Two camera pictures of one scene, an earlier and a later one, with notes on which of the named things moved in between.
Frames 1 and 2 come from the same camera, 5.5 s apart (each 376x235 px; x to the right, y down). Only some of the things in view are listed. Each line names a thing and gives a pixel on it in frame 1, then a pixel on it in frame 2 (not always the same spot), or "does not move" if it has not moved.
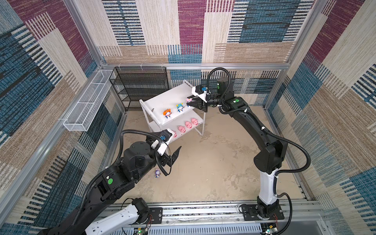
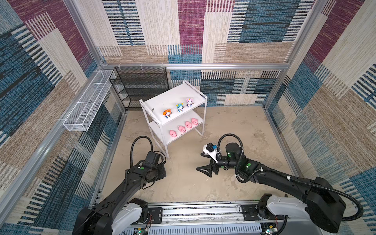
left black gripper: x=166 y=159 → x=162 y=174
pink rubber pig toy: x=181 y=129 does not move
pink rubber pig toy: x=188 y=124 does not move
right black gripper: x=199 y=105 → x=208 y=168
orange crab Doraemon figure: x=167 y=112 does not move
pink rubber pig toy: x=194 y=121 does not move
